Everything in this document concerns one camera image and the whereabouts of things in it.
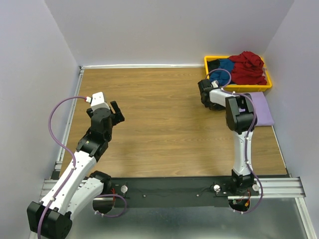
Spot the black mounting base plate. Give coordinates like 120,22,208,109
92,177,260,212

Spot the black t shirt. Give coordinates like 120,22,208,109
207,59,220,72

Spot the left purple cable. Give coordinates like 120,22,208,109
37,96,128,239

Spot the purple cable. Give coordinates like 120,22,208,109
37,96,128,239
207,68,264,215

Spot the blue t shirt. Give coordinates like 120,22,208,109
209,58,235,86

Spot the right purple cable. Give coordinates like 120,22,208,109
207,68,264,215

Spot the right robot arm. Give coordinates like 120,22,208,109
197,79,257,195

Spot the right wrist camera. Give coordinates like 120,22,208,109
211,80,219,88

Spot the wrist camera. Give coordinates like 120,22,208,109
211,80,219,88
85,92,110,111

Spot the red t shirt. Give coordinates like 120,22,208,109
228,51,267,85

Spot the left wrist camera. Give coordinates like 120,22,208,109
85,92,110,111

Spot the yellow plastic bin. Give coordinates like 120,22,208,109
204,55,273,92

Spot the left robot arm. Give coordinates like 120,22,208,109
27,97,127,239

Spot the purple t shirt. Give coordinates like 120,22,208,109
244,92,274,126

